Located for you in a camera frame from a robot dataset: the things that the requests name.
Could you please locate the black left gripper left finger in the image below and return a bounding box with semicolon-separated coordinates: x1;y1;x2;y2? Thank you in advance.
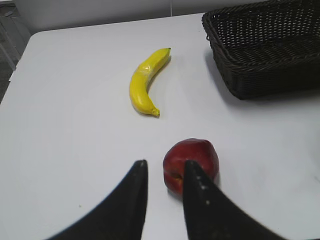
50;159;148;240

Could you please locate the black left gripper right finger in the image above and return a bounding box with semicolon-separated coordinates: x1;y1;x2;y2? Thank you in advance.
183;160;283;240

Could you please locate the black wicker basket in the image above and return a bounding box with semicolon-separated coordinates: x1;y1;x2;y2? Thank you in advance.
201;0;320;100

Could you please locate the red apple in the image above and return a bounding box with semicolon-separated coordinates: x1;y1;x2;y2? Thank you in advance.
162;138;220;196

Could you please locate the yellow banana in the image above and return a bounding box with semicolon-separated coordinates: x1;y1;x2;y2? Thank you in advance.
129;47;171;118

